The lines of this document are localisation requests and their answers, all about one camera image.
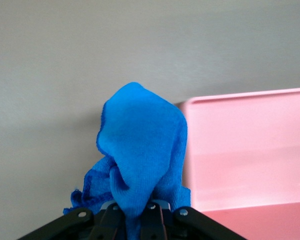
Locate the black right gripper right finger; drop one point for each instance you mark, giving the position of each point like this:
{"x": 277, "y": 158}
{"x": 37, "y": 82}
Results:
{"x": 190, "y": 222}

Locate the pink plastic box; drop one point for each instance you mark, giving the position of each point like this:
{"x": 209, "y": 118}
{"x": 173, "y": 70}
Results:
{"x": 247, "y": 155}

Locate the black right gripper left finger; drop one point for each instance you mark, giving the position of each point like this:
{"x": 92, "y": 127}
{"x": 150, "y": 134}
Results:
{"x": 72, "y": 223}

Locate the blue cloth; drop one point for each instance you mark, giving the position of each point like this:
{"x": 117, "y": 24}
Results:
{"x": 142, "y": 155}

